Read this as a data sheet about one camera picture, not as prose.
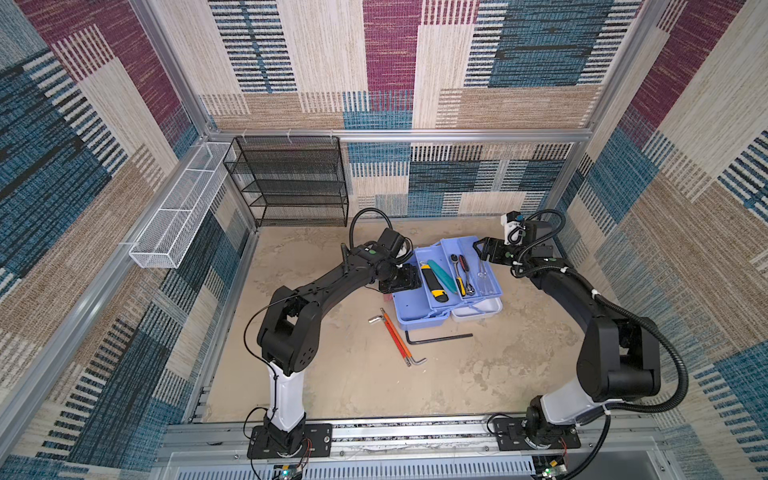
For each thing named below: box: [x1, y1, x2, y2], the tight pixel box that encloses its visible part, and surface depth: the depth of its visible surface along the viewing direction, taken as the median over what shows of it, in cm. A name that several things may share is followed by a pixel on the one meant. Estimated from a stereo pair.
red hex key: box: [368, 315, 411, 368], surface depth 95 cm
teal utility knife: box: [427, 259, 458, 294], surface depth 96 cm
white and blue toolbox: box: [392, 235, 503, 331], surface depth 93 cm
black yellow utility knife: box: [420, 261, 449, 303], surface depth 94 cm
